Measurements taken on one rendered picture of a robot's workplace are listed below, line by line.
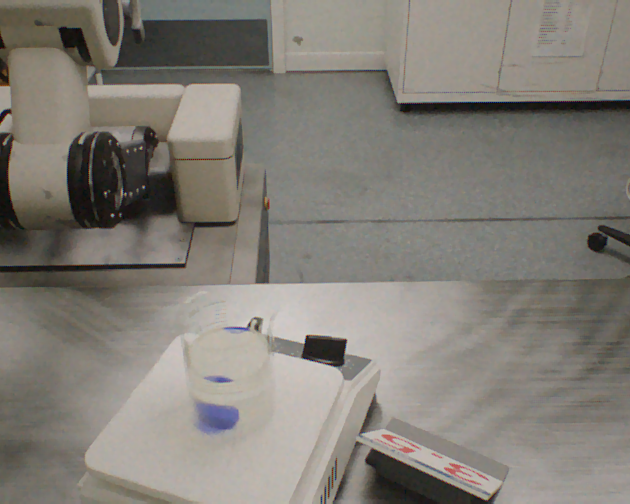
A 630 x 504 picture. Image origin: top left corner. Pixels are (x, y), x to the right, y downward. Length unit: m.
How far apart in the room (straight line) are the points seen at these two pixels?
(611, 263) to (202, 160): 1.26
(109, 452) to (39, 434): 0.15
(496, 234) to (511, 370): 1.61
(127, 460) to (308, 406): 0.11
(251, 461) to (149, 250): 1.04
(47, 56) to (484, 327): 0.86
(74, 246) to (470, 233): 1.21
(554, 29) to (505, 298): 2.36
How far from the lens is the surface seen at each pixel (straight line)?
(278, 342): 0.53
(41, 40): 1.23
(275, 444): 0.40
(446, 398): 0.55
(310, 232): 2.12
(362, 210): 2.24
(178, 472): 0.40
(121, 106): 1.64
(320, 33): 3.40
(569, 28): 2.98
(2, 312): 0.68
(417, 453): 0.48
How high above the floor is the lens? 1.14
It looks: 34 degrees down
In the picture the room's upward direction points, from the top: straight up
